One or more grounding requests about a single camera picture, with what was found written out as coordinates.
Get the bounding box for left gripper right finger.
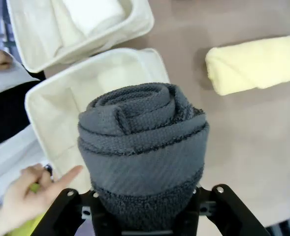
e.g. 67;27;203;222
189;184;271;236

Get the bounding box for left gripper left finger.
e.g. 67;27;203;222
30;188;103;236

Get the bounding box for grey towel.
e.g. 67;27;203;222
77;82;211;233

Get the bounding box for white towel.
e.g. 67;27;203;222
61;0;126;38

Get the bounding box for person's right hand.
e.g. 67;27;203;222
0;163;84;233

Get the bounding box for beige fabric basket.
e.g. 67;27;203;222
25;47;171;195
6;0;155;74

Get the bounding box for person in white shirt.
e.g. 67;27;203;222
0;50;54;206

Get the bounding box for yellow rolled towel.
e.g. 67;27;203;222
205;35;290;96

